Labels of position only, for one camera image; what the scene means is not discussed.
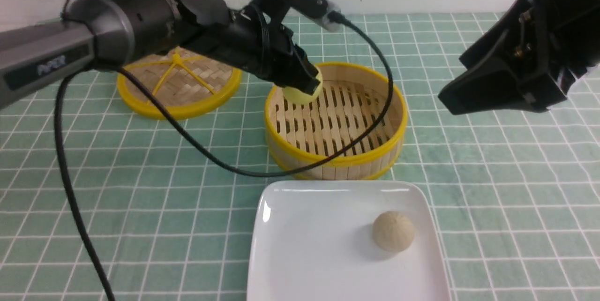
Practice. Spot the yellow steamed bun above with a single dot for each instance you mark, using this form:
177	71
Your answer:
298	97

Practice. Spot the green checkered tablecloth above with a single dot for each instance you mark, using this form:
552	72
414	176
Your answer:
515	195

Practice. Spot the beige steamed bun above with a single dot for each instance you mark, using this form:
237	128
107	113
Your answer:
393	231

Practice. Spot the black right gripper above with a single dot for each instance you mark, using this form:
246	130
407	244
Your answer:
528	60

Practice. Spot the white square plate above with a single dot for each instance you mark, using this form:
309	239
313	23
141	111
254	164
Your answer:
312	241

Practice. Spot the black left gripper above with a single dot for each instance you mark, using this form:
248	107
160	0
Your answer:
245	41

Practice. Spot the yellow bamboo steamer basket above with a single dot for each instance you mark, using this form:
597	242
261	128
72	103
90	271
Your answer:
351	99

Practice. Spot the yellow bamboo steamer lid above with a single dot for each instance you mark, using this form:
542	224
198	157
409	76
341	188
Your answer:
185	83

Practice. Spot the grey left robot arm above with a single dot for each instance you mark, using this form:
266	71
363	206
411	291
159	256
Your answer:
108	34

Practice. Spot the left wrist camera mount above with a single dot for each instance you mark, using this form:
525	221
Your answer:
315	10

